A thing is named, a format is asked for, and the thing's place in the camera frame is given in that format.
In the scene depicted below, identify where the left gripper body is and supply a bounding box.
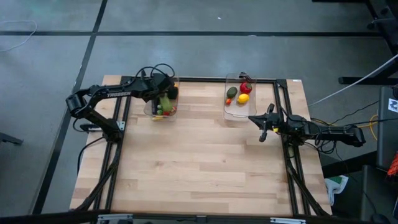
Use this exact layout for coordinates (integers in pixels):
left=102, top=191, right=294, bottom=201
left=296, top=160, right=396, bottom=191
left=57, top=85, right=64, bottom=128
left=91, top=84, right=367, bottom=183
left=146, top=73, right=179, bottom=100

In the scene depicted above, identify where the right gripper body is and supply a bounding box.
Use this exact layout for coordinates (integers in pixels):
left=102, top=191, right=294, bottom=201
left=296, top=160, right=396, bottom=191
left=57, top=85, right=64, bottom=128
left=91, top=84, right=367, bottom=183
left=259, top=103, right=293, bottom=143

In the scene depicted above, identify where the green cucumber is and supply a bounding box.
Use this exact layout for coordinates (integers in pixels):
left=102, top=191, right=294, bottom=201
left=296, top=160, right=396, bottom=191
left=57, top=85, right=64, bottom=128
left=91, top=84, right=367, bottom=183
left=159, top=93, right=174, bottom=113

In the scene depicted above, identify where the large red tomato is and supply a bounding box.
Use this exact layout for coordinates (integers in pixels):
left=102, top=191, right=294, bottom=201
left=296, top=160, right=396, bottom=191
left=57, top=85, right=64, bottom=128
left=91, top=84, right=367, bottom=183
left=239, top=82, right=253, bottom=95

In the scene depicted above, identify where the clear plastic bin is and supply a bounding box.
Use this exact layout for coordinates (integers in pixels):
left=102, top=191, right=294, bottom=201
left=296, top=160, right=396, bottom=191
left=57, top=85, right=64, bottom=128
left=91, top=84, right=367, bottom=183
left=223, top=73, right=257, bottom=123
left=142, top=74, right=180, bottom=122

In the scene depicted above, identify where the black desk foot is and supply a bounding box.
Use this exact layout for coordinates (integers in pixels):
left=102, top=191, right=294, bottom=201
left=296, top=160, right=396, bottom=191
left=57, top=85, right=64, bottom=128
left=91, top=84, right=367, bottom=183
left=338, top=62, right=398, bottom=86

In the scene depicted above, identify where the green and white cloth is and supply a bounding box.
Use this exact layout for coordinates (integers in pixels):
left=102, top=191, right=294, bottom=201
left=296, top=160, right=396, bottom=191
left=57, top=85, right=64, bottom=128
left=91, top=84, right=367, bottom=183
left=325, top=174, right=349, bottom=206

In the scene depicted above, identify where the black cabinet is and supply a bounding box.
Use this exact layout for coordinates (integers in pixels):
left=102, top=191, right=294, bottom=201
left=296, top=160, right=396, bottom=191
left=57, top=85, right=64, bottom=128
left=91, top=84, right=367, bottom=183
left=376, top=86, right=398, bottom=170

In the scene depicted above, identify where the dark furniture stand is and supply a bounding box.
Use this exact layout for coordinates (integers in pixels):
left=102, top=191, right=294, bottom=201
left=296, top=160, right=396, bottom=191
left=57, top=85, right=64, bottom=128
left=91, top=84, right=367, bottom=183
left=322, top=151, right=398, bottom=224

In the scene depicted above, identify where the orange-red object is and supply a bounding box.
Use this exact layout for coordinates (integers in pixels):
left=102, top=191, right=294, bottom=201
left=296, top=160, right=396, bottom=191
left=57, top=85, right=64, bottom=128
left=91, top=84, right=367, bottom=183
left=387, top=152, right=398, bottom=177

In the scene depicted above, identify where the black chair base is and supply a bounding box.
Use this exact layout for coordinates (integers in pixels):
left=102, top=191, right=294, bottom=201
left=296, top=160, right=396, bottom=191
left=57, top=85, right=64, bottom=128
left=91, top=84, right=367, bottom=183
left=366, top=0, right=398, bottom=57

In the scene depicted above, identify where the dark chair leg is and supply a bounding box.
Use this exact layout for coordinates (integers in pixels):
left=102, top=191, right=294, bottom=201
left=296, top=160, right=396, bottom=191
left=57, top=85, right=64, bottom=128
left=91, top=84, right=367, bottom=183
left=0, top=132, right=24, bottom=146

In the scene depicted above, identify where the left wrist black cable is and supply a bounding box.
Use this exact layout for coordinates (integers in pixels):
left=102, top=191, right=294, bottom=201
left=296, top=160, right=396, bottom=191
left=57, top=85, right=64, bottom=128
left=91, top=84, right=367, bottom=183
left=135, top=63, right=177, bottom=82

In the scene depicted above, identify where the black table frame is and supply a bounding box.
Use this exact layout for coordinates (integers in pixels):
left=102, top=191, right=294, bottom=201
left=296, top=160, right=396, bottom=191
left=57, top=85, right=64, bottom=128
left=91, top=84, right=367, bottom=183
left=70, top=75, right=332, bottom=218

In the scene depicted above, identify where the black cable bundle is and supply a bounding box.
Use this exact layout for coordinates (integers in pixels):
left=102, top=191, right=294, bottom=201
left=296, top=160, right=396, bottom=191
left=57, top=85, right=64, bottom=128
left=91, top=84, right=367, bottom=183
left=312, top=130, right=346, bottom=156

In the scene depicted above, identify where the thick white cable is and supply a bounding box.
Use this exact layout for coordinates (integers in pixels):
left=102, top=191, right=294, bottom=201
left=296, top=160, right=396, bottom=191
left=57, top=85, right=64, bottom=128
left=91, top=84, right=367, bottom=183
left=308, top=53, right=398, bottom=107

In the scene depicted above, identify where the thin black cable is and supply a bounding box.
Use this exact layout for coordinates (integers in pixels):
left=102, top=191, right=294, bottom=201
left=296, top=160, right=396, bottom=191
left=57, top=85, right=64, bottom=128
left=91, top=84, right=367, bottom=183
left=341, top=100, right=379, bottom=121

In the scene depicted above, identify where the yellow cable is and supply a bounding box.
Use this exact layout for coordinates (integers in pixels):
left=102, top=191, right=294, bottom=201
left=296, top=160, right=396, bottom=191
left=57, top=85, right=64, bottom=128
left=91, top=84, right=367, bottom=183
left=354, top=114, right=379, bottom=141

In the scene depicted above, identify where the silver bracket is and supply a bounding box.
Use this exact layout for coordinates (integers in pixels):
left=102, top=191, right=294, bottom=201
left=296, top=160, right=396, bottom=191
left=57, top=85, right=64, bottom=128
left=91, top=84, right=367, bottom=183
left=269, top=217, right=307, bottom=224
left=96, top=213, right=134, bottom=224

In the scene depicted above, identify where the black power cable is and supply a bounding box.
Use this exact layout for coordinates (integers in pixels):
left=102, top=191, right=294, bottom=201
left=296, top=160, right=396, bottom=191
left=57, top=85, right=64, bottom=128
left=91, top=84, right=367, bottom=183
left=76, top=135, right=106, bottom=175

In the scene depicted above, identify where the thin white cable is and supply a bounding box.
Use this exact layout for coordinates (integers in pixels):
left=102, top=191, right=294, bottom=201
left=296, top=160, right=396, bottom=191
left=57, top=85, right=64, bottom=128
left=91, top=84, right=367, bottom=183
left=0, top=20, right=38, bottom=53

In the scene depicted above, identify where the black edge rail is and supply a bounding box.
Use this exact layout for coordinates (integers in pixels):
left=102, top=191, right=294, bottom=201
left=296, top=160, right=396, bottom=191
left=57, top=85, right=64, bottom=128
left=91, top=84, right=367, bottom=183
left=0, top=210, right=398, bottom=224

